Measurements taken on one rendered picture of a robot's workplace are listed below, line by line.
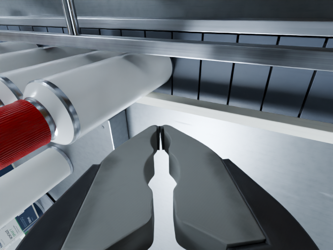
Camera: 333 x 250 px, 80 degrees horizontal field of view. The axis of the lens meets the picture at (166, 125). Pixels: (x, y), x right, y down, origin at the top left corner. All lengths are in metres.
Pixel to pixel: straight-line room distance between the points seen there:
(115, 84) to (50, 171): 0.40
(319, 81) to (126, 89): 0.19
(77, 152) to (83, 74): 0.37
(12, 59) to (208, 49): 0.20
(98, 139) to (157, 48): 0.29
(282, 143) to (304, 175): 0.06
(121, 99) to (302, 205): 0.33
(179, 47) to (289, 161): 0.25
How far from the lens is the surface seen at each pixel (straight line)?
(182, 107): 0.24
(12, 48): 0.42
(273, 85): 0.25
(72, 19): 0.25
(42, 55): 0.29
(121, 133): 0.42
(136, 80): 0.20
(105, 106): 0.17
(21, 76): 0.21
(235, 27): 0.24
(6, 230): 0.89
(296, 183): 0.38
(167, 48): 0.18
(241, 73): 0.25
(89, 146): 0.47
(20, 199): 0.53
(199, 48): 0.17
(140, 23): 0.29
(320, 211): 0.42
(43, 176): 0.55
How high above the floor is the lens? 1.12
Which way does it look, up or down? 50 degrees down
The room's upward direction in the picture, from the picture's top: 135 degrees counter-clockwise
